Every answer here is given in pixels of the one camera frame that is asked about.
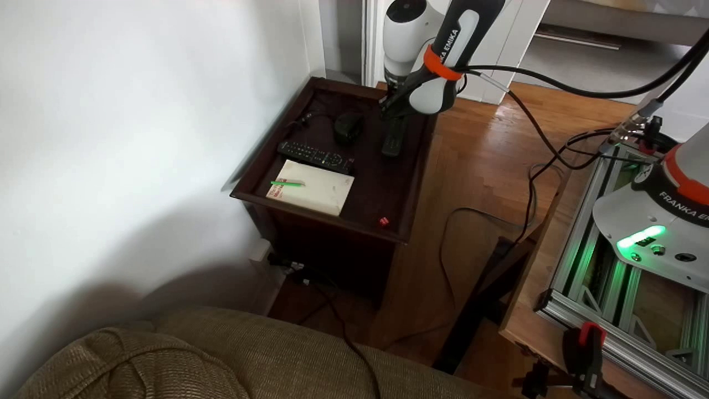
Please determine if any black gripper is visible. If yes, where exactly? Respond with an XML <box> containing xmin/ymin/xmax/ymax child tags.
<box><xmin>379</xmin><ymin>80</ymin><xmax>431</xmax><ymax>139</ymax></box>

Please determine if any gray remote control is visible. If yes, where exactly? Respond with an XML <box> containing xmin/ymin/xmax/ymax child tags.
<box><xmin>379</xmin><ymin>117</ymin><xmax>409</xmax><ymax>162</ymax></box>

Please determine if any black remote with buttons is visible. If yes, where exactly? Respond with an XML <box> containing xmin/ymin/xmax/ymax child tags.
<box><xmin>274</xmin><ymin>138</ymin><xmax>357</xmax><ymax>176</ymax></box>

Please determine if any dark wooden side table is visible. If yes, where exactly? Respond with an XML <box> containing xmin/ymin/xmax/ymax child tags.
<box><xmin>218</xmin><ymin>76</ymin><xmax>443</xmax><ymax>306</ymax></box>

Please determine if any white notepad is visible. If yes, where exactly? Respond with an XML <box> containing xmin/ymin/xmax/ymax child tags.
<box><xmin>264</xmin><ymin>157</ymin><xmax>357</xmax><ymax>220</ymax></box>

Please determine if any black stand leg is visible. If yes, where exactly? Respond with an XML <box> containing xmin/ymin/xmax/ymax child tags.
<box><xmin>430</xmin><ymin>234</ymin><xmax>537</xmax><ymax>374</ymax></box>

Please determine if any small black red clamp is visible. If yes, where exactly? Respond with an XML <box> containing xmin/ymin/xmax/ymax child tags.
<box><xmin>626</xmin><ymin>114</ymin><xmax>667</xmax><ymax>157</ymax></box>

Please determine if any olive fabric sofa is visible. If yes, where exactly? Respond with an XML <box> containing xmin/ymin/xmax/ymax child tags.
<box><xmin>12</xmin><ymin>306</ymin><xmax>519</xmax><ymax>399</ymax></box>

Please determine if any large red black clamp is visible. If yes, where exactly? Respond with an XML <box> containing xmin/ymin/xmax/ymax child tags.
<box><xmin>515</xmin><ymin>320</ymin><xmax>608</xmax><ymax>399</ymax></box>

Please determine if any black looped floor cable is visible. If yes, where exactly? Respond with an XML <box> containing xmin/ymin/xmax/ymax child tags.
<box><xmin>436</xmin><ymin>206</ymin><xmax>534</xmax><ymax>306</ymax></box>

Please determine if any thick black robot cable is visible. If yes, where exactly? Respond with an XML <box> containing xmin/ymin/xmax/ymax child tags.
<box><xmin>461</xmin><ymin>29</ymin><xmax>709</xmax><ymax>102</ymax></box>
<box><xmin>506</xmin><ymin>54</ymin><xmax>709</xmax><ymax>173</ymax></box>

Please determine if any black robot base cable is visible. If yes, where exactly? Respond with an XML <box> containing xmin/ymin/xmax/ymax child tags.
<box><xmin>525</xmin><ymin>126</ymin><xmax>650</xmax><ymax>246</ymax></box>

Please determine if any aluminium profile frame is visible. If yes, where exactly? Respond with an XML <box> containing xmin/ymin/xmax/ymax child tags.
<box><xmin>534</xmin><ymin>135</ymin><xmax>709</xmax><ymax>399</ymax></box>

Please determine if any black power cable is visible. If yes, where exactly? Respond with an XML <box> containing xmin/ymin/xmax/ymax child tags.
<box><xmin>294</xmin><ymin>269</ymin><xmax>382</xmax><ymax>399</ymax></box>

